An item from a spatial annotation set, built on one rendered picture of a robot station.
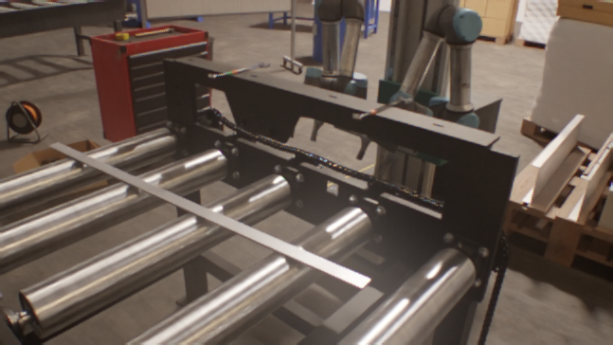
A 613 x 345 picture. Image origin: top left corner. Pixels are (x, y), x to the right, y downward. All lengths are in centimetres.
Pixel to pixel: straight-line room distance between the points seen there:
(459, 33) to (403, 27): 58
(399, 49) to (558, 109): 244
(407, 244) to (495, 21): 828
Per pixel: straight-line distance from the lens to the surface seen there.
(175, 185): 156
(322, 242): 120
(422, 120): 127
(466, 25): 200
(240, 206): 136
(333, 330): 115
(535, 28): 946
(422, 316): 104
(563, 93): 469
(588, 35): 451
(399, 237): 139
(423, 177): 260
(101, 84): 382
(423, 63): 212
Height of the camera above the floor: 158
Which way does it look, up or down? 27 degrees down
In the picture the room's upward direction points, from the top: 1 degrees clockwise
